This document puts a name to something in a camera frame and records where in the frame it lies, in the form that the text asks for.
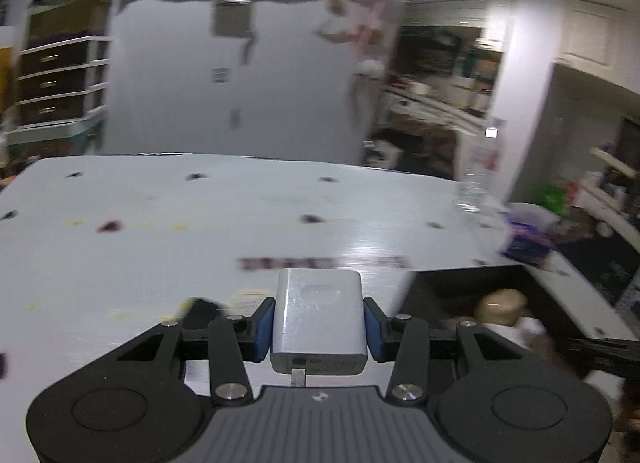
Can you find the white drawer cabinet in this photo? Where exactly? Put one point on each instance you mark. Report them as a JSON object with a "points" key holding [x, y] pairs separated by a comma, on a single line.
{"points": [[60, 78]]}

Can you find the beige oval case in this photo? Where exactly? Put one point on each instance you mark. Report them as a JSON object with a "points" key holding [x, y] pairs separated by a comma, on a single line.
{"points": [[500, 305]]}

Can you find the glass fish tank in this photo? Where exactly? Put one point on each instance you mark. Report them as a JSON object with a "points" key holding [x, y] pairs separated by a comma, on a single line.
{"points": [[70, 13]]}

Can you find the black cardboard box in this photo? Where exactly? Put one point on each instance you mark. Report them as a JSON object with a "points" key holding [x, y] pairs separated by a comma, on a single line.
{"points": [[440, 293]]}

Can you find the sheep plush toy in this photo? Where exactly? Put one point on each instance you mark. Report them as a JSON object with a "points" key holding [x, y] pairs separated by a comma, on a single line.
{"points": [[370, 68]]}

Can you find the green plastic bag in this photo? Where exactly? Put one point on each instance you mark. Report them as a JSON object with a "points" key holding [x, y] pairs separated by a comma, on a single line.
{"points": [[550, 200]]}

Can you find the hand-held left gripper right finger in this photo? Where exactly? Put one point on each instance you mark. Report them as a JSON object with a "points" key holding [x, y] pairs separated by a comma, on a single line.
{"points": [[375, 335]]}

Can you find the black power adapter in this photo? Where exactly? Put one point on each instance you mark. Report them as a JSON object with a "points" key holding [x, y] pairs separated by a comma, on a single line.
{"points": [[200, 310]]}

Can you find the clear plastic water bottle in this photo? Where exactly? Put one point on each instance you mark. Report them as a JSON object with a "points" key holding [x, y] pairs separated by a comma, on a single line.
{"points": [[480, 173]]}

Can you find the white power adapter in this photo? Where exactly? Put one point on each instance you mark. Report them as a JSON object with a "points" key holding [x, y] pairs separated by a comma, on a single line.
{"points": [[317, 318], [527, 330]]}

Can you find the white hanging bag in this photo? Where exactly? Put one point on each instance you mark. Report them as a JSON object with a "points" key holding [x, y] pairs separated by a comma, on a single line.
{"points": [[350, 23]]}

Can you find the wall socket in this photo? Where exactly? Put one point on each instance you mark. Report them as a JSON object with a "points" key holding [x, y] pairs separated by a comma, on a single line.
{"points": [[220, 75]]}

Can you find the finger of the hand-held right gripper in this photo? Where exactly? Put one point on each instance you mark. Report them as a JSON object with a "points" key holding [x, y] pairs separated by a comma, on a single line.
{"points": [[605, 358]]}

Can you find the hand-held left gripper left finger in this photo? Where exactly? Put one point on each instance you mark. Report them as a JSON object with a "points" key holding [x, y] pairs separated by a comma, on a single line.
{"points": [[262, 333]]}

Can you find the purple and white packet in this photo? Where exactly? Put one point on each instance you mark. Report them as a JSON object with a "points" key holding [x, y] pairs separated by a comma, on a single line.
{"points": [[527, 238]]}

